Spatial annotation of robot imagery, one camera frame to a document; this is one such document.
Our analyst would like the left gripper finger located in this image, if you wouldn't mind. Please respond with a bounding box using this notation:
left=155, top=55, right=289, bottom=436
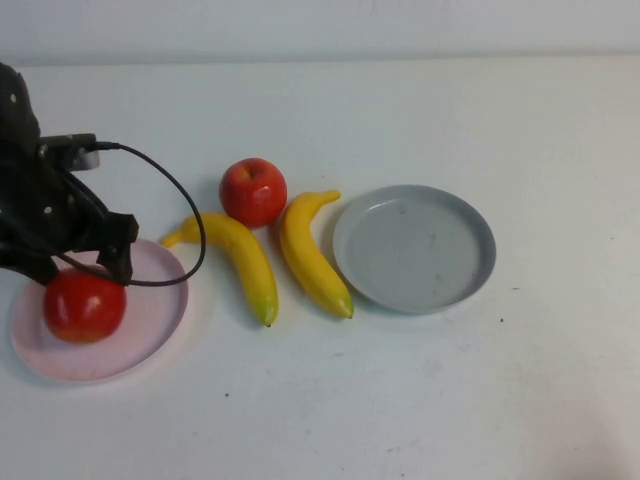
left=96, top=213, right=140, bottom=287
left=0, top=248, right=59, bottom=287

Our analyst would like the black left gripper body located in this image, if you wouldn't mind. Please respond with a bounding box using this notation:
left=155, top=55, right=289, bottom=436
left=0, top=62, right=110, bottom=261

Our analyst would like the red apple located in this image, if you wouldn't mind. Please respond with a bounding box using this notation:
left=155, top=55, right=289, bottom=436
left=43, top=268, right=128, bottom=345
left=218, top=158, right=289, bottom=230

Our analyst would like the yellow banana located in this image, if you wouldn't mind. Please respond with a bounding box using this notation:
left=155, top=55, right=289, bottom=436
left=278, top=190, right=355, bottom=320
left=160, top=212, right=280, bottom=329

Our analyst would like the pink round plate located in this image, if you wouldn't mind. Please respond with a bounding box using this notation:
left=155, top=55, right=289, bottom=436
left=10, top=237, right=190, bottom=384

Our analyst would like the grey round plate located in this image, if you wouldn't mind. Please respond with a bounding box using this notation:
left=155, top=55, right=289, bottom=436
left=332, top=184, right=497, bottom=315

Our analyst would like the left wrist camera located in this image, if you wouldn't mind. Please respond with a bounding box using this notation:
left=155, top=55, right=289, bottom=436
left=38, top=132, right=101, bottom=171

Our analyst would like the black camera cable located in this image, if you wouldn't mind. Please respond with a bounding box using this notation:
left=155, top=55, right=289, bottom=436
left=52, top=141, right=207, bottom=288

